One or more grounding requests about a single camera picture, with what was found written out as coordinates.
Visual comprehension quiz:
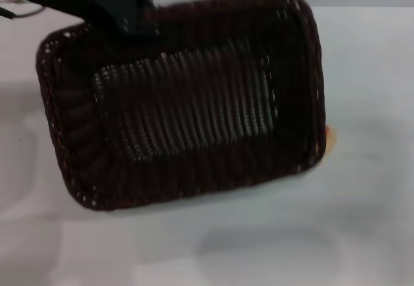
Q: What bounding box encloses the dark brown woven basket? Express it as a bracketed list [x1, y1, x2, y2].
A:
[35, 0, 327, 212]

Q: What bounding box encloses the thin black cable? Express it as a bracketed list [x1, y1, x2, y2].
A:
[0, 5, 45, 19]

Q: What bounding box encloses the orange yellow peach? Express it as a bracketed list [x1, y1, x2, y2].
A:
[325, 126, 340, 158]

